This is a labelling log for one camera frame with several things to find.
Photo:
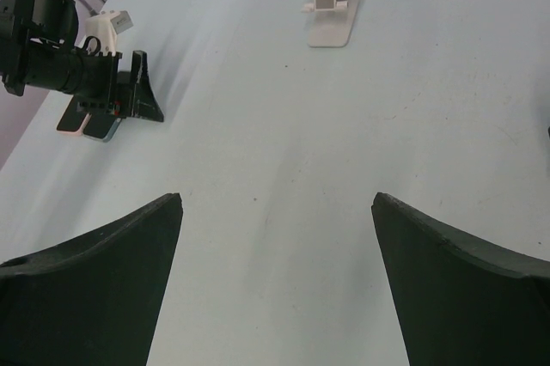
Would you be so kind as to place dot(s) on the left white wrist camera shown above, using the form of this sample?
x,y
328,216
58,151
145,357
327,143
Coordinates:
x,y
106,27

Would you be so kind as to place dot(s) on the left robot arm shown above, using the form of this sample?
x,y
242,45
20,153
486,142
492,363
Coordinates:
x,y
38,49

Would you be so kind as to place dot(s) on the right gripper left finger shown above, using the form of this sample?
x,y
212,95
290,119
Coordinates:
x,y
94,299

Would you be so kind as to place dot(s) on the pink case phone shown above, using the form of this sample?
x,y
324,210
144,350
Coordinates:
x,y
72,121

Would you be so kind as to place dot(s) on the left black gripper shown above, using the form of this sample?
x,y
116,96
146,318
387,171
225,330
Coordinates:
x,y
97,89

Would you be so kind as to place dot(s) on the white phone stand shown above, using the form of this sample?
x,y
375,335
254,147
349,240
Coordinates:
x,y
332,22

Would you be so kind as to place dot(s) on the black phone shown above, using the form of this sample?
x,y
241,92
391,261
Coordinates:
x,y
103,122

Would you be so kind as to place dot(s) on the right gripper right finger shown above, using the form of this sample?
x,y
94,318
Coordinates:
x,y
461,300

